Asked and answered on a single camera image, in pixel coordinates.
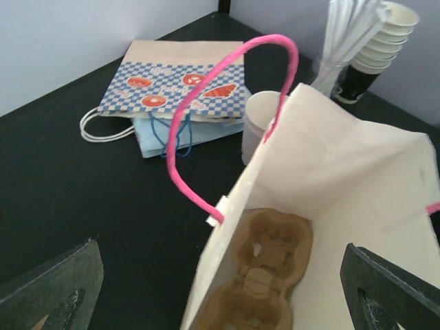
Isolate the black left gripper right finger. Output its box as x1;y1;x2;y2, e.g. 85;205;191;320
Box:
340;243;439;330

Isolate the cream pink Cakes paper bag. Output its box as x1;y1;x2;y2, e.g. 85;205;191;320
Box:
166;34;439;329

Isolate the brown pulp cup carrier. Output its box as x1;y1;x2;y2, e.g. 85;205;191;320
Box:
197;208;313;329

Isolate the tall white paper cup stack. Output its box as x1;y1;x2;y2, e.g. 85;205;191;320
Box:
350;1;420;75

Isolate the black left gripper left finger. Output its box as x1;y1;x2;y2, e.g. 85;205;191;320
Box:
1;239;104;329

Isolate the blue checkered bakery paper bag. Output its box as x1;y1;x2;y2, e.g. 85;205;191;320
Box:
80;40;248;143

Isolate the light blue paper bag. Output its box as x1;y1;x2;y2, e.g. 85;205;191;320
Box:
132;115;243;158

